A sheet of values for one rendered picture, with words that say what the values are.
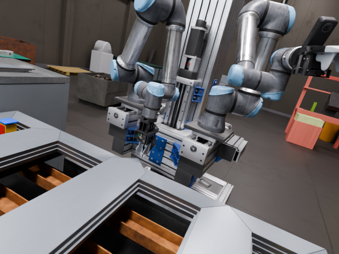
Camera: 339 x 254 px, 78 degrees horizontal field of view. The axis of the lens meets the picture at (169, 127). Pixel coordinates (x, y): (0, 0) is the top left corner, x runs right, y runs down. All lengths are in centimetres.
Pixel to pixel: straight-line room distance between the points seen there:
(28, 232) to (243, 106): 96
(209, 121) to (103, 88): 356
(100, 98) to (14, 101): 316
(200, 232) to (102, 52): 898
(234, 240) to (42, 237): 53
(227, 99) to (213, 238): 64
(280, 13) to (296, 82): 1071
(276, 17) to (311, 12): 1113
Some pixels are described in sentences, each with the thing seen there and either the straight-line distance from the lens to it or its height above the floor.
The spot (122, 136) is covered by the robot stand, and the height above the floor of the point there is 84.
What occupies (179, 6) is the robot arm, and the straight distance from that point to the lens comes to 108.
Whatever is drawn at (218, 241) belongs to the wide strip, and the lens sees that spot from 73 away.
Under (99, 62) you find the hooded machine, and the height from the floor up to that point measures 51.
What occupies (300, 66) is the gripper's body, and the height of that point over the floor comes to 141.
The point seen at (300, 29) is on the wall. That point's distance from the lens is 1208.
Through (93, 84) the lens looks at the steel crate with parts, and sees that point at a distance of 459.
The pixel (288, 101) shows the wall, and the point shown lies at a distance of 1182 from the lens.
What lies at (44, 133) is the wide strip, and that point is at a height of 86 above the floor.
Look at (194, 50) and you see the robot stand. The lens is 124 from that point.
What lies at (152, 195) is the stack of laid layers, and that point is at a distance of 86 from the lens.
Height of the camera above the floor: 134
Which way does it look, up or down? 18 degrees down
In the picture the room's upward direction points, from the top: 14 degrees clockwise
